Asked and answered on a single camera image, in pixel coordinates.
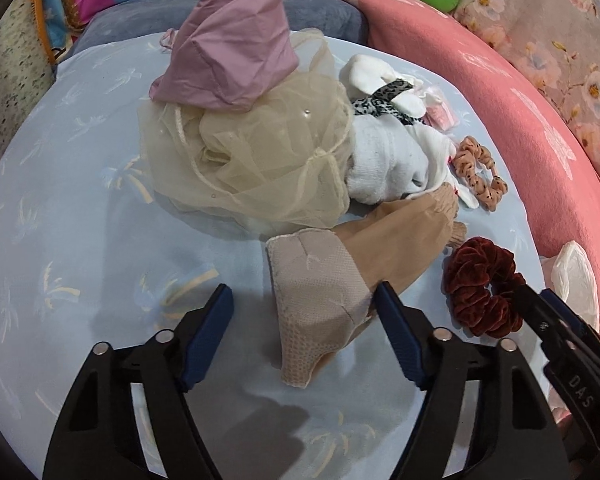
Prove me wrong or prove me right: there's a beige mesh sock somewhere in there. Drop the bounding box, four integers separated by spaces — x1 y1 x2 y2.
266 228 376 390

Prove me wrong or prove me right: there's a blue-grey cushion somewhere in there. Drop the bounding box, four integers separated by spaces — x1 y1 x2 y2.
70 0 371 56

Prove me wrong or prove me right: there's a bin with white bag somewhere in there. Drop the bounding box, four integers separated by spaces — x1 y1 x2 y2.
542 240 600 333

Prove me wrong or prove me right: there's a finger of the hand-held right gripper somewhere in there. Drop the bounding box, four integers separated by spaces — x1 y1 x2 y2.
511 283 583 363
540 288 600 376

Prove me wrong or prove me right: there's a floral grey pillow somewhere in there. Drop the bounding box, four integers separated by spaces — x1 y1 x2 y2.
450 0 600 186

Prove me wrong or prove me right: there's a pink blanket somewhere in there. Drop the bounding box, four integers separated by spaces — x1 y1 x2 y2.
285 0 600 271

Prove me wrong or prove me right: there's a peach dotted scrunchie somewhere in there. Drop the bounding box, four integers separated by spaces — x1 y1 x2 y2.
452 136 509 212

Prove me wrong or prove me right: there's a leopard print scrunchie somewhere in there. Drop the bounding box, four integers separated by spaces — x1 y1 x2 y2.
352 79 422 126

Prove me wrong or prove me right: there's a dark red velvet scrunchie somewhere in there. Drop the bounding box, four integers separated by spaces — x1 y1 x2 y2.
441 236 527 338

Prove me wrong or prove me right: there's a small pink packet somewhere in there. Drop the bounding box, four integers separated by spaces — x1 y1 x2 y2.
422 87 459 133

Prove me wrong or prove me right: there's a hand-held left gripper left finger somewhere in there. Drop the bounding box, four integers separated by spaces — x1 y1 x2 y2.
42 283 234 480

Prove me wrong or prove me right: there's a speckled pale cloth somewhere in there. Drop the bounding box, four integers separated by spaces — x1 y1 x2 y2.
0 0 56 196

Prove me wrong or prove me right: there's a tan nylon stocking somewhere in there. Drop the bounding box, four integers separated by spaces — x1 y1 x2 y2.
332 183 468 331

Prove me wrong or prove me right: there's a white sock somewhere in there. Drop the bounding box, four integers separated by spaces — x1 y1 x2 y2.
347 115 431 206
340 54 427 118

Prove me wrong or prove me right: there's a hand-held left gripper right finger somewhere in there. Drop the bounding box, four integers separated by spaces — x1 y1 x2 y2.
373 281 571 480

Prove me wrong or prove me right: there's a purple cloth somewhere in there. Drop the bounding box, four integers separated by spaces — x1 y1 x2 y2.
148 0 300 113

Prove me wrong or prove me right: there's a beige tulle cloth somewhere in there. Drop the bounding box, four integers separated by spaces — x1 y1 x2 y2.
137 27 356 228

